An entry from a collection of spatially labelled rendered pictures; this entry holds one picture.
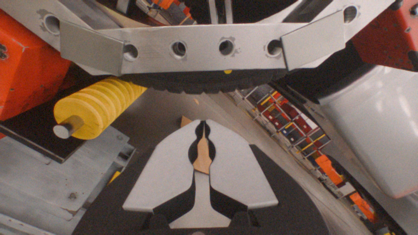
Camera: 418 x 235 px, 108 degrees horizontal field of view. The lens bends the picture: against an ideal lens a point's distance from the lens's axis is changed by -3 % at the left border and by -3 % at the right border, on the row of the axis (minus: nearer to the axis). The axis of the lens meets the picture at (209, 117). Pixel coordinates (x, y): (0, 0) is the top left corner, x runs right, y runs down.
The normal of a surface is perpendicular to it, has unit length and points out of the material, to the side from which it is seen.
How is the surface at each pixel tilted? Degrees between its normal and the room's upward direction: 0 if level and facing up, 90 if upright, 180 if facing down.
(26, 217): 0
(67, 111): 90
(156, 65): 90
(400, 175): 90
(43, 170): 0
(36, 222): 0
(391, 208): 106
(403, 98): 90
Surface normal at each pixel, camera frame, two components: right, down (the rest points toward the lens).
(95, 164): 0.69, -0.65
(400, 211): -0.90, -0.25
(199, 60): 0.01, 0.47
